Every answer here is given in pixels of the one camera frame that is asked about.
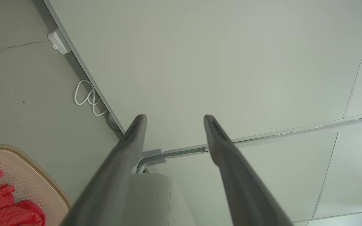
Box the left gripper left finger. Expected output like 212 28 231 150
60 114 147 226

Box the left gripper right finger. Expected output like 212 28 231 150
203 114 294 226

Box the red cloth garment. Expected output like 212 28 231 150
0 164 46 226

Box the white perforated laundry basket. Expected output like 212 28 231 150
0 144 71 226

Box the white metal rail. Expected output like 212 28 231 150
132 111 362 175

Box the white coiled cable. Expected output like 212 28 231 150
74 79 108 116

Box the white wall power adapter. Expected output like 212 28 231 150
47 28 72 55

